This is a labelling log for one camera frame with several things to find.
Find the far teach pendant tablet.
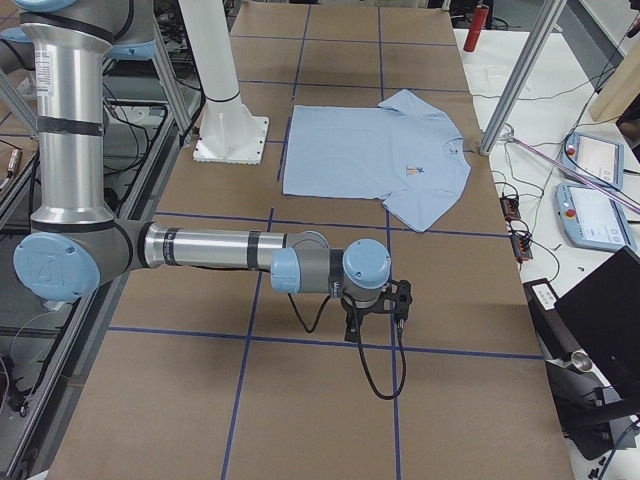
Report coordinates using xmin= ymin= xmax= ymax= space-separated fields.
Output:
xmin=562 ymin=132 xmax=624 ymax=191

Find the teach pendant tablet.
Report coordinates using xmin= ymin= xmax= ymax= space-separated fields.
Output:
xmin=555 ymin=183 xmax=636 ymax=252
xmin=562 ymin=132 xmax=624 ymax=191

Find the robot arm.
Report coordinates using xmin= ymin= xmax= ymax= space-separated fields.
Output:
xmin=13 ymin=1 xmax=412 ymax=343

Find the small orange electronics board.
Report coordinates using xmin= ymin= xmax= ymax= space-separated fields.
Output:
xmin=499 ymin=196 xmax=521 ymax=221

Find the near teach pendant tablet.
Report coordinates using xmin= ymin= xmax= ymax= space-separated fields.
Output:
xmin=555 ymin=183 xmax=636 ymax=252

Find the aluminium frame post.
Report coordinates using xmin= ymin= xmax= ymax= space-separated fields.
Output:
xmin=479 ymin=0 xmax=567 ymax=156

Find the light blue t-shirt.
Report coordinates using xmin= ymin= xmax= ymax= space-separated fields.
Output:
xmin=283 ymin=90 xmax=471 ymax=232

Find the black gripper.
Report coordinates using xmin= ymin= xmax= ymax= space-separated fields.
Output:
xmin=340 ymin=280 xmax=412 ymax=342

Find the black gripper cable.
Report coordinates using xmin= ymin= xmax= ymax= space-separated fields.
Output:
xmin=288 ymin=292 xmax=407 ymax=400

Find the metal stick with white hook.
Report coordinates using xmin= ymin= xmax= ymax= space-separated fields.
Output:
xmin=504 ymin=135 xmax=639 ymax=214

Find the wooden board leaning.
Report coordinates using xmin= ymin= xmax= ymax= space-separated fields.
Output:
xmin=590 ymin=42 xmax=640 ymax=122

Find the red cylinder bottle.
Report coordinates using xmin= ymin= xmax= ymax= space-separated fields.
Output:
xmin=463 ymin=4 xmax=490 ymax=53

